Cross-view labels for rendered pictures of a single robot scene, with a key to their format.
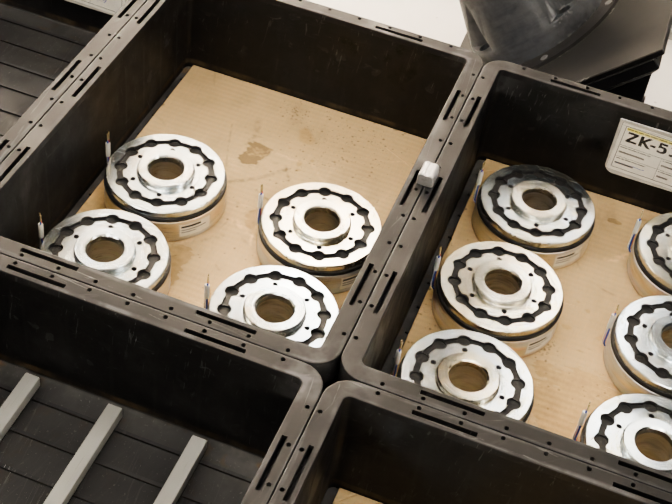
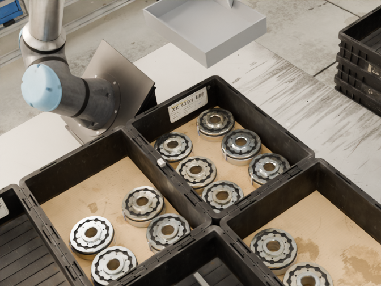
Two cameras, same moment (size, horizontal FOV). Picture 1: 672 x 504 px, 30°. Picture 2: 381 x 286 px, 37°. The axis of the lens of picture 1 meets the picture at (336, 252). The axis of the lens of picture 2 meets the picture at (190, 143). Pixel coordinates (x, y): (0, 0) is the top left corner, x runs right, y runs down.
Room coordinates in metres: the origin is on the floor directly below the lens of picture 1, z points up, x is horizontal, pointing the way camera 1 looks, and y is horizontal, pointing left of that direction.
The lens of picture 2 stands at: (0.03, 0.51, 1.93)
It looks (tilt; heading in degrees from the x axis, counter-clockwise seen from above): 46 degrees down; 317
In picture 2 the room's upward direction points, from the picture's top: 8 degrees counter-clockwise
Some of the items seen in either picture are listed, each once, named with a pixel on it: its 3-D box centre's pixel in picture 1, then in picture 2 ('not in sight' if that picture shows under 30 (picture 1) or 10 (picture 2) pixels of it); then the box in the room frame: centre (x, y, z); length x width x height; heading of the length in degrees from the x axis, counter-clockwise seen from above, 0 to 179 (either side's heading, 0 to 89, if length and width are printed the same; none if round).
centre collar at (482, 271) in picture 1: (502, 283); (195, 169); (0.71, -0.14, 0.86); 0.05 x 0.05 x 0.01
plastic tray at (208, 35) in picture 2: not in sight; (203, 20); (0.91, -0.42, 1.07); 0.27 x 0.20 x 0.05; 169
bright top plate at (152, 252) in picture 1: (104, 255); (113, 266); (0.68, 0.18, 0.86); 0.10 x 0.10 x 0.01
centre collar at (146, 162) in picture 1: (165, 170); (90, 232); (0.79, 0.15, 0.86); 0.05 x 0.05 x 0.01
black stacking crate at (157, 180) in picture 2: (240, 190); (115, 216); (0.77, 0.09, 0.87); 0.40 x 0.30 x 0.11; 166
